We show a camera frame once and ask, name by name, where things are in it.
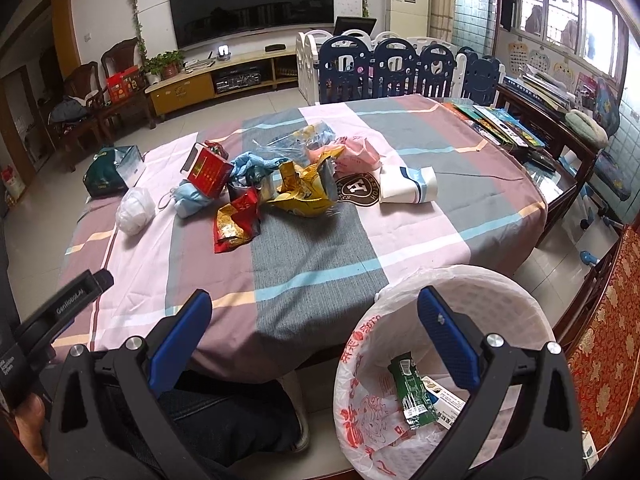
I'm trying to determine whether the stack of books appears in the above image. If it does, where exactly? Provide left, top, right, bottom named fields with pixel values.
left=502, top=72, right=576, bottom=111

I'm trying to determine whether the navy white playpen fence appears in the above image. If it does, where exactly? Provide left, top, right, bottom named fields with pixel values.
left=295, top=30, right=506, bottom=106

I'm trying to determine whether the dark bag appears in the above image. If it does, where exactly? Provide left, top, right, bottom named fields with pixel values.
left=47, top=97, right=91, bottom=126

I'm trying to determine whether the blue plastic wrapper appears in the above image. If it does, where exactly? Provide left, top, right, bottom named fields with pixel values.
left=230, top=152, right=288, bottom=181

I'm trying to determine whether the clear plastic bag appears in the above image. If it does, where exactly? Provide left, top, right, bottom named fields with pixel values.
left=270, top=120, right=341, bottom=161

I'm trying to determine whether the green snack wrapper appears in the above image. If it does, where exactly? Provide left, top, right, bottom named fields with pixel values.
left=389, top=355, right=437, bottom=431

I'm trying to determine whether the blue toy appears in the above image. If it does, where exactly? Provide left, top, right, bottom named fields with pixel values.
left=575, top=180, right=626, bottom=266

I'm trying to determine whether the small white box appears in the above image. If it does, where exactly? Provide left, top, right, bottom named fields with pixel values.
left=422, top=375, right=468, bottom=428

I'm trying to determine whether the red snack wrapper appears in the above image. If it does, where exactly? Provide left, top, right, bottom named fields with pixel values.
left=214, top=190, right=262, bottom=253

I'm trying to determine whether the white lined waste basket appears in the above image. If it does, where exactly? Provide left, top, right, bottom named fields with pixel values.
left=332, top=264, right=558, bottom=480

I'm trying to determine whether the striped pink grey bedsheet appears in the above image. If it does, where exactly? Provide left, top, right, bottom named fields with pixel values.
left=52, top=94, right=548, bottom=376

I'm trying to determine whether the wooden television cabinet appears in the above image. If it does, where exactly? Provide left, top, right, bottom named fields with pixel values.
left=145, top=45, right=301, bottom=116

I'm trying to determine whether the red white bag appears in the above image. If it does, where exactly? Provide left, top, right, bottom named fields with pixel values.
left=0, top=165, right=26, bottom=206

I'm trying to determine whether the yellow snack wrapper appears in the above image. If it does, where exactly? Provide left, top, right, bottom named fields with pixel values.
left=267, top=157, right=341, bottom=218

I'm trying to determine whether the white plastic bag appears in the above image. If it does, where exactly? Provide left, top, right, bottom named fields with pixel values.
left=116, top=187, right=157, bottom=236

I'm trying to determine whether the white plastic trash basket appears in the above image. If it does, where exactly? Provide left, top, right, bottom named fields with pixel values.
left=332, top=264, right=558, bottom=480

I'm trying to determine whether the window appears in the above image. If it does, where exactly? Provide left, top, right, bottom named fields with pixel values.
left=520, top=0, right=621, bottom=66

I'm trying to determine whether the red cardboard box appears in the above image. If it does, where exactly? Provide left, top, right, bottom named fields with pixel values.
left=182, top=141, right=235, bottom=198

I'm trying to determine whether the dark wooden side table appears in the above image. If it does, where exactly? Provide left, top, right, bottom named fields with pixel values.
left=495, top=82, right=601, bottom=246

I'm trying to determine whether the colourful child seat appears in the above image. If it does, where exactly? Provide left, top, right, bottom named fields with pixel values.
left=595, top=77, right=636, bottom=201

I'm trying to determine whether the red gift box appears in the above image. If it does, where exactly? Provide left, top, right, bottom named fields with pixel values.
left=106, top=66, right=141, bottom=105

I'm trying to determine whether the grey green cushion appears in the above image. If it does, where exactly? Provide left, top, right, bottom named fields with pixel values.
left=565, top=109, right=608, bottom=148

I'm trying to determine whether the dark wooden chair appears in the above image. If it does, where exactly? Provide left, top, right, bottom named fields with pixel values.
left=62, top=62, right=108, bottom=171
left=100, top=37, right=156, bottom=131

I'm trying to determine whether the pink plastic bag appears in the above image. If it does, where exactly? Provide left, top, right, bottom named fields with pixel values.
left=335, top=136, right=385, bottom=177

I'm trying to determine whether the white standing air conditioner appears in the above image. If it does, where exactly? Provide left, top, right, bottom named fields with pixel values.
left=389, top=0, right=431, bottom=41

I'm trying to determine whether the white shoe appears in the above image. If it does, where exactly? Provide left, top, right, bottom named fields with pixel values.
left=280, top=375, right=311, bottom=451

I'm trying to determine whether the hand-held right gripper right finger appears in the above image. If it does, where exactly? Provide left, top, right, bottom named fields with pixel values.
left=416, top=286, right=586, bottom=480

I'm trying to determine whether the blue face mask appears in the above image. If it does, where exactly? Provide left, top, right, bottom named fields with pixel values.
left=160, top=182, right=216, bottom=218

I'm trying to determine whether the black audio receiver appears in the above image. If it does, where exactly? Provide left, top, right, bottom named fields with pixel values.
left=215, top=67, right=263, bottom=93

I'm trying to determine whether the spread of picture books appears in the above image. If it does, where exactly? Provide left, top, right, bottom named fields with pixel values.
left=442, top=101, right=546, bottom=153

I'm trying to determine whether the row of wall posters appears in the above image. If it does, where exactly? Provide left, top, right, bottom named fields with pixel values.
left=507, top=42, right=576, bottom=91

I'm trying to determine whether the person's left hand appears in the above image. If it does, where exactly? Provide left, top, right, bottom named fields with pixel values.
left=12, top=394, right=51, bottom=476

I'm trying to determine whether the person's leg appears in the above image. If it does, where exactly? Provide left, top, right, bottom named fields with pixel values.
left=100, top=370, right=301, bottom=480

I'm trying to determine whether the green tissue box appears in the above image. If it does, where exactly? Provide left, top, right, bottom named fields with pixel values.
left=82, top=145, right=147, bottom=198

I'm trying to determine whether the black monitor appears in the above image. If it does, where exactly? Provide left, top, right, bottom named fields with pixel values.
left=332, top=16, right=377, bottom=38

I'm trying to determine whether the potted green plant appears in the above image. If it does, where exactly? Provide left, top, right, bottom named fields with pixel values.
left=144, top=51, right=186, bottom=81

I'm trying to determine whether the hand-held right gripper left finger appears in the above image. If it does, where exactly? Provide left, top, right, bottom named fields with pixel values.
left=47, top=289, right=216, bottom=480

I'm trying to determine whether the black television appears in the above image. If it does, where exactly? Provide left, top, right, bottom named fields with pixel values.
left=166, top=0, right=335, bottom=51

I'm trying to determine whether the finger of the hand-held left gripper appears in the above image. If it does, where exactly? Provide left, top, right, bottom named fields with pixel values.
left=82, top=269, right=115, bottom=295

